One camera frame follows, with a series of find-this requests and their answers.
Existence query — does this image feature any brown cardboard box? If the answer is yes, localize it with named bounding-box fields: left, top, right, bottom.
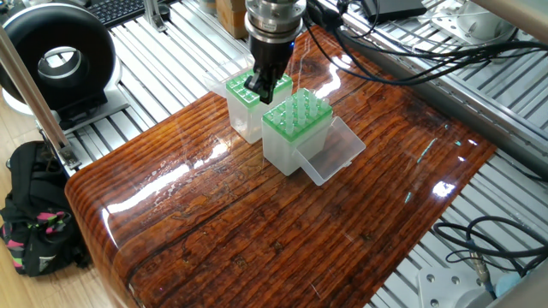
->
left=214, top=0, right=251, bottom=40

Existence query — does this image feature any silver robot mount plate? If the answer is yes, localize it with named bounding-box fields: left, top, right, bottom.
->
left=417, top=265, right=502, bottom=308

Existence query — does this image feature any black keyboard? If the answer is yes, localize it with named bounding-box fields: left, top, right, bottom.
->
left=86, top=0, right=148, bottom=27

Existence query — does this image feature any beige frame beam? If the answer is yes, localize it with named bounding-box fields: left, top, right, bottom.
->
left=475, top=0, right=548, bottom=44

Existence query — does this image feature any dark flat device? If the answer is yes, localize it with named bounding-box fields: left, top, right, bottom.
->
left=368, top=0, right=429, bottom=22

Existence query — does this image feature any black backpack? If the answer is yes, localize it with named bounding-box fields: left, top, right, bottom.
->
left=0, top=139, right=93, bottom=279

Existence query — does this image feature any green rack clear tip box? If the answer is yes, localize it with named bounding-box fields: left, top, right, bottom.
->
left=261, top=90, right=367, bottom=187
left=204, top=64, right=296, bottom=145

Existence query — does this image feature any aluminium frame post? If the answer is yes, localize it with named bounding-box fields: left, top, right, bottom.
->
left=0, top=30, right=80, bottom=176

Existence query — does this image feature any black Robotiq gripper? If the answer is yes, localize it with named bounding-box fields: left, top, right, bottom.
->
left=246, top=34, right=301, bottom=106

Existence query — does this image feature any glossy wooden table board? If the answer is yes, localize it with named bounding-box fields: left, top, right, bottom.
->
left=64, top=21, right=499, bottom=308

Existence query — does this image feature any short aluminium post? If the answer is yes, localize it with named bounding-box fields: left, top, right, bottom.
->
left=144, top=0, right=172, bottom=32

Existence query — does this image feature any black floor cable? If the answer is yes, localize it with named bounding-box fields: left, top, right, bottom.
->
left=432, top=216, right=548, bottom=285

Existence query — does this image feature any perforated silver metal plate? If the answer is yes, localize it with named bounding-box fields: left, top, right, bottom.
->
left=428, top=0, right=515, bottom=44

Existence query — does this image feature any black round ring device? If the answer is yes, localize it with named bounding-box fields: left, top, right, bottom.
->
left=0, top=3, right=118, bottom=131

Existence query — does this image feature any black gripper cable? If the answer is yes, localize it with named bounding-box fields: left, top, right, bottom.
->
left=304, top=0, right=548, bottom=86
left=325, top=0, right=548, bottom=65

